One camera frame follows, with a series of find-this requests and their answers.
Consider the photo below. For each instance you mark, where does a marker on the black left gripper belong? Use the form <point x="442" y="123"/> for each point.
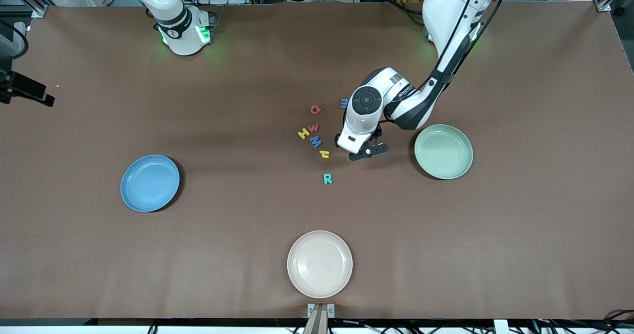
<point x="378" y="132"/>

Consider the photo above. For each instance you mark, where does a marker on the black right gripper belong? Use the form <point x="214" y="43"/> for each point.
<point x="24" y="88"/>

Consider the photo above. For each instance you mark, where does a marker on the blue foam uppercase M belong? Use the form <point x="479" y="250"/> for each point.
<point x="315" y="142"/>

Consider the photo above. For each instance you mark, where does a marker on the pink foam letter w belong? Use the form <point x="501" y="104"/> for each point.
<point x="313" y="129"/>

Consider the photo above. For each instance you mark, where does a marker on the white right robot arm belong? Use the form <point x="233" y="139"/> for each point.
<point x="178" y="22"/>

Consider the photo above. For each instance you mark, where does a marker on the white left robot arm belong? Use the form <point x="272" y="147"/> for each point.
<point x="446" y="7"/>

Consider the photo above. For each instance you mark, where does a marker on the yellow foam lowercase h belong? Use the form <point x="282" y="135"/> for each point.
<point x="326" y="155"/>

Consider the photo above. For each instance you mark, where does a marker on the green plate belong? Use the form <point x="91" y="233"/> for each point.
<point x="443" y="151"/>

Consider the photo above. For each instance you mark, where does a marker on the beige plate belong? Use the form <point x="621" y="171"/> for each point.
<point x="320" y="264"/>

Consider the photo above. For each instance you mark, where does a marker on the blue plate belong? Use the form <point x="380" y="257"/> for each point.
<point x="150" y="183"/>

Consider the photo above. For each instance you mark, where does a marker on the teal foam letter R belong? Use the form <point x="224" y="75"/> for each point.
<point x="325" y="179"/>

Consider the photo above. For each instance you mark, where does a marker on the red foam letter Q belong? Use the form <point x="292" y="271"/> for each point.
<point x="312" y="109"/>

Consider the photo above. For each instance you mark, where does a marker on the yellow foam letter H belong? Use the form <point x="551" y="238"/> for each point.
<point x="303" y="134"/>

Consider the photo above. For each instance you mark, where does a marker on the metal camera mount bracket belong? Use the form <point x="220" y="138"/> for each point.
<point x="321" y="319"/>

